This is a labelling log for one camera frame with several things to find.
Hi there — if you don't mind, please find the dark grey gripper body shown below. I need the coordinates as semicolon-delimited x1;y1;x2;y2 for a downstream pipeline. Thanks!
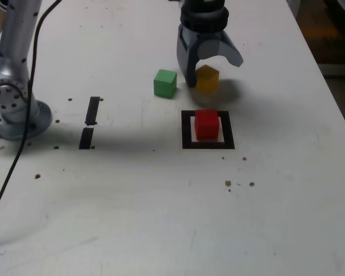
186;30;224;43

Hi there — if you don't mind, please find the red cube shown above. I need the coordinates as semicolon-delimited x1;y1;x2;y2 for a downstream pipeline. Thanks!
194;109;221;141

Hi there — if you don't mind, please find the black cable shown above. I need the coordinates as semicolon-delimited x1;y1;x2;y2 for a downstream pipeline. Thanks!
0;0;63;216

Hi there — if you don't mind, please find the black tape strip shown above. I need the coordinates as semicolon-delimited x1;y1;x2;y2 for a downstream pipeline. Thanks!
78;96;101;150

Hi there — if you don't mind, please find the yellow cube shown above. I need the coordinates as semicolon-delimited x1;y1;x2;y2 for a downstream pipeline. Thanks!
194;64;220;94

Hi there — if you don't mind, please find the black tape square outline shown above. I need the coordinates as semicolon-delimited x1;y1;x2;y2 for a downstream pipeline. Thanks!
181;110;236;150

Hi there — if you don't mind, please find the green cube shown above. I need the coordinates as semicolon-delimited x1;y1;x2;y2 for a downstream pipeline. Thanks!
153;69;178;99

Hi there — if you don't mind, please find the brown wooden shelf unit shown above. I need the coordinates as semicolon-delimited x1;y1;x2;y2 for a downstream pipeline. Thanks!
286;0;345;76

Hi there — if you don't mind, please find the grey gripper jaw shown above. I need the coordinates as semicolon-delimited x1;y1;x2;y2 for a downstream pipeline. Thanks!
197;30;244;69
176;25;201;89

